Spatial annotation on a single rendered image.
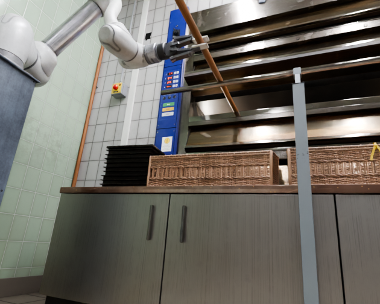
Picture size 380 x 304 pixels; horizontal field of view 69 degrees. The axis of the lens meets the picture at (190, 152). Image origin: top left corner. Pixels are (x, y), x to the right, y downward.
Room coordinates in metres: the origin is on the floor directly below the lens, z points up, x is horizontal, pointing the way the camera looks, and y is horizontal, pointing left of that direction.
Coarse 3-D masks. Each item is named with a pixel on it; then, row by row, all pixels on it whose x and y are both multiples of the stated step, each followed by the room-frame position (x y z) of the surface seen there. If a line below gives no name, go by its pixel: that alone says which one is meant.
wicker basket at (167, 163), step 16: (160, 160) 1.31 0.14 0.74; (176, 160) 1.17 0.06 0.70; (192, 160) 1.15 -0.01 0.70; (208, 160) 1.60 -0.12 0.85; (224, 160) 1.09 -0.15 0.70; (240, 160) 1.07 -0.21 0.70; (256, 160) 1.04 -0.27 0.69; (272, 160) 1.02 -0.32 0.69; (160, 176) 1.20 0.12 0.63; (176, 176) 1.17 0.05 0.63; (208, 176) 1.57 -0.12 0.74; (224, 176) 1.09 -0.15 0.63; (240, 176) 1.07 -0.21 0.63; (256, 176) 1.04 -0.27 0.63; (272, 176) 1.02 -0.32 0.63
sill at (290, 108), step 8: (376, 96) 1.27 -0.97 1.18; (312, 104) 1.40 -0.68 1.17; (320, 104) 1.38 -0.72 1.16; (328, 104) 1.36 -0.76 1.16; (336, 104) 1.35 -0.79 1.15; (344, 104) 1.33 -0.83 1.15; (352, 104) 1.32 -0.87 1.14; (232, 112) 1.58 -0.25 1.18; (240, 112) 1.56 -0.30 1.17; (248, 112) 1.54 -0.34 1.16; (256, 112) 1.52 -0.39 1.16; (264, 112) 1.50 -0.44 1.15; (272, 112) 1.48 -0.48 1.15; (280, 112) 1.47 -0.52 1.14; (192, 120) 1.69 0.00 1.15; (200, 120) 1.67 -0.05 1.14
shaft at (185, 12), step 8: (176, 0) 0.75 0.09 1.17; (184, 8) 0.79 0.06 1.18; (184, 16) 0.83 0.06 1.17; (192, 24) 0.86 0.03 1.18; (192, 32) 0.90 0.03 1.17; (200, 40) 0.95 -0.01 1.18; (208, 56) 1.05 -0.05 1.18; (208, 64) 1.11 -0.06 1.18; (216, 72) 1.17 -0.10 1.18; (224, 88) 1.31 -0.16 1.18; (232, 104) 1.49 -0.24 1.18
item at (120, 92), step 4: (112, 84) 1.89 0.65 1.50; (116, 84) 1.87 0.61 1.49; (124, 84) 1.88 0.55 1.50; (112, 88) 1.89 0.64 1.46; (120, 88) 1.86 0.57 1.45; (124, 88) 1.88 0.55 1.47; (112, 92) 1.88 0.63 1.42; (116, 92) 1.87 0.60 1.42; (120, 92) 1.86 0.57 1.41; (124, 92) 1.89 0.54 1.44; (116, 96) 1.91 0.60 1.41; (120, 96) 1.90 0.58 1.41; (124, 96) 1.90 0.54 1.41
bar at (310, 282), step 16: (336, 64) 1.02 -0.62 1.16; (352, 64) 0.99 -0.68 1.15; (368, 64) 0.98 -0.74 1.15; (224, 80) 1.22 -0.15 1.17; (240, 80) 1.19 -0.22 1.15; (256, 80) 1.16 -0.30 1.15; (304, 96) 0.87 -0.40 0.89; (304, 112) 0.87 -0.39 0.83; (304, 128) 0.87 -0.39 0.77; (304, 144) 0.87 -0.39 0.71; (304, 160) 0.87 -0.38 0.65; (304, 176) 0.87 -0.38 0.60; (304, 192) 0.87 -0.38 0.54; (304, 208) 0.87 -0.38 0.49; (304, 224) 0.88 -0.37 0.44; (304, 240) 0.88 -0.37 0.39; (304, 256) 0.88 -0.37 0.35; (304, 272) 0.88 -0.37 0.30; (304, 288) 0.88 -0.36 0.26
